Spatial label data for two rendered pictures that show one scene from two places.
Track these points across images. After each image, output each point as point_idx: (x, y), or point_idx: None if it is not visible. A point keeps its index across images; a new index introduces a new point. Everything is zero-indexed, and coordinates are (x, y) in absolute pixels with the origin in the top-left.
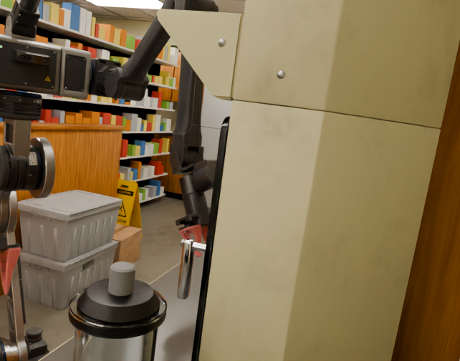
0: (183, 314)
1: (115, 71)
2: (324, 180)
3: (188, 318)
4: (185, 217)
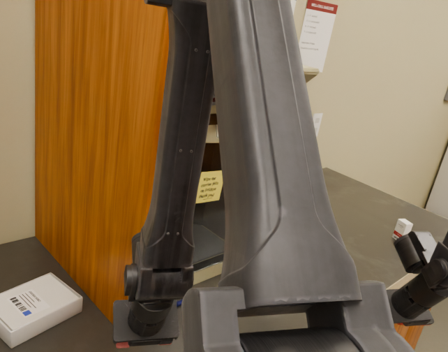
0: (183, 350)
1: (386, 311)
2: None
3: (182, 343)
4: (176, 307)
